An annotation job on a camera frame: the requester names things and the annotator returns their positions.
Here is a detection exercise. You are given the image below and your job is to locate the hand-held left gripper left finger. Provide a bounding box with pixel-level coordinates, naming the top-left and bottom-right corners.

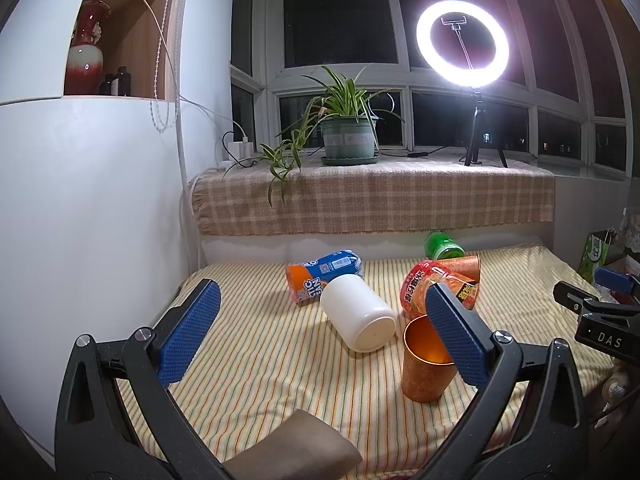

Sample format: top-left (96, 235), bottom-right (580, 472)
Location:
top-left (54, 278), bottom-right (223, 480)

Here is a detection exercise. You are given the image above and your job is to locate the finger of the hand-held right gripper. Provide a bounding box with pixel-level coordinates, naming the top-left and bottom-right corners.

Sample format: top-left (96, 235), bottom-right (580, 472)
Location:
top-left (553, 280), bottom-right (602, 319)
top-left (594, 265), bottom-right (640, 295)

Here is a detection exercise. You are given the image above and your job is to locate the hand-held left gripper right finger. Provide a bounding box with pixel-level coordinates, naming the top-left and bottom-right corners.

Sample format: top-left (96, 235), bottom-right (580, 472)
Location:
top-left (424, 282), bottom-right (598, 480)

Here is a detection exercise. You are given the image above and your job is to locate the white cup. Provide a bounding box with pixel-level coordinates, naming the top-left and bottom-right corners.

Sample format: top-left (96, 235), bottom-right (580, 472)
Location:
top-left (320, 276), bottom-right (399, 353)

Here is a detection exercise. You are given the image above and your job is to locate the copper metal cup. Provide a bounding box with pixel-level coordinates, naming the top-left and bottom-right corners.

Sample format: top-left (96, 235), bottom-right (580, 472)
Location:
top-left (439, 254), bottom-right (482, 288)
top-left (401, 314), bottom-right (459, 403)

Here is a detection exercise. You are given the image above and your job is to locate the red instant noodle cup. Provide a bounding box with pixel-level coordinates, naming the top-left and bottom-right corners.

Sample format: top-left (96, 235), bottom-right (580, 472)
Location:
top-left (400, 259), bottom-right (482, 317)

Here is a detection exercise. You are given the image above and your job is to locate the green paper bag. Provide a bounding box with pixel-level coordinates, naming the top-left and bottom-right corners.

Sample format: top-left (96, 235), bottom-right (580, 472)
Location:
top-left (578, 229), bottom-right (619, 284)

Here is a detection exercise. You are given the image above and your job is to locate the green soda can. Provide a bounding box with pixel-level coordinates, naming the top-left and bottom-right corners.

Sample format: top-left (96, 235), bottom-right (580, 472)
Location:
top-left (423, 231), bottom-right (466, 261)

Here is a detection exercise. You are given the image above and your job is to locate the striped yellow blanket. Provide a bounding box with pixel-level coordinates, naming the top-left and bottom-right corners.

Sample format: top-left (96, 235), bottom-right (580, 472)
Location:
top-left (114, 242), bottom-right (617, 477)

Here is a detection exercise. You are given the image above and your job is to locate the plaid beige cloth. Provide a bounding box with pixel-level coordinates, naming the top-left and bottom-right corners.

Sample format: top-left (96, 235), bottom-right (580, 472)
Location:
top-left (191, 162), bottom-right (556, 237)

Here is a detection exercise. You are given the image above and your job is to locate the white cabinet with wooden niche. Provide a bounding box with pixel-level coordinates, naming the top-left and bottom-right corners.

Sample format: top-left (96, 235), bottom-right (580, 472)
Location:
top-left (0, 0), bottom-right (237, 467)

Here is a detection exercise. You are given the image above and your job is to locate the brown folded cloth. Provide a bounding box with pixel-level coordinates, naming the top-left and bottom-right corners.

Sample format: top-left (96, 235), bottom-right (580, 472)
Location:
top-left (222, 408), bottom-right (364, 480)

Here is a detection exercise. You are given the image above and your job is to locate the black tripod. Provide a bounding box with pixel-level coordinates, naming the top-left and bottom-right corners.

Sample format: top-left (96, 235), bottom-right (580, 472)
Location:
top-left (463, 90), bottom-right (510, 168)

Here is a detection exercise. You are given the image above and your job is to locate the green plant saucer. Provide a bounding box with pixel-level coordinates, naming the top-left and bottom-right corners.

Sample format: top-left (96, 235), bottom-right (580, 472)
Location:
top-left (320, 154), bottom-right (380, 167)

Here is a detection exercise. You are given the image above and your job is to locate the potted spider plant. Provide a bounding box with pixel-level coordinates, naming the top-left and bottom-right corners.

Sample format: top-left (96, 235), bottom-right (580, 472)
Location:
top-left (223, 64), bottom-right (406, 209)

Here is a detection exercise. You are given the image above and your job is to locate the red and white vase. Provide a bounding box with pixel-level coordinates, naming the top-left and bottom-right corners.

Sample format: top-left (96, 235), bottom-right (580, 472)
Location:
top-left (64, 0), bottom-right (112, 96)

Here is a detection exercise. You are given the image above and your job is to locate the phone holder clamp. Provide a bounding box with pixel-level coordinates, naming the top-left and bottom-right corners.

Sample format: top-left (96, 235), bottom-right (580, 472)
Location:
top-left (441, 15), bottom-right (474, 72)

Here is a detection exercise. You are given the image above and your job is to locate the black power cable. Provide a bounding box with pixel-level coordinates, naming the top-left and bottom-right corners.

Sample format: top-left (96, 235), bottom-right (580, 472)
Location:
top-left (378, 145), bottom-right (452, 158)

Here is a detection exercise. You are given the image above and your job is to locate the white window frame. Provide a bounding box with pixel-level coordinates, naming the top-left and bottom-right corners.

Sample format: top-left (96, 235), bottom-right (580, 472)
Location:
top-left (230, 0), bottom-right (637, 181)

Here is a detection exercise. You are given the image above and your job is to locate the white beaded cord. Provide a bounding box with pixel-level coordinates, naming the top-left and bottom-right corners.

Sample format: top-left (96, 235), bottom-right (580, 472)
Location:
top-left (149, 0), bottom-right (182, 134)

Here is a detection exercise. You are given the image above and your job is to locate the white cable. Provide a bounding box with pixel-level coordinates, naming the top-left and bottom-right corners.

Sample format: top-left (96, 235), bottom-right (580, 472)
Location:
top-left (119, 0), bottom-right (247, 141)

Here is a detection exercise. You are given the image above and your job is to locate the ring light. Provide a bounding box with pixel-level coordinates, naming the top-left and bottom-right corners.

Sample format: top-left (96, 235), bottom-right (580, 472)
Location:
top-left (416, 0), bottom-right (510, 89)

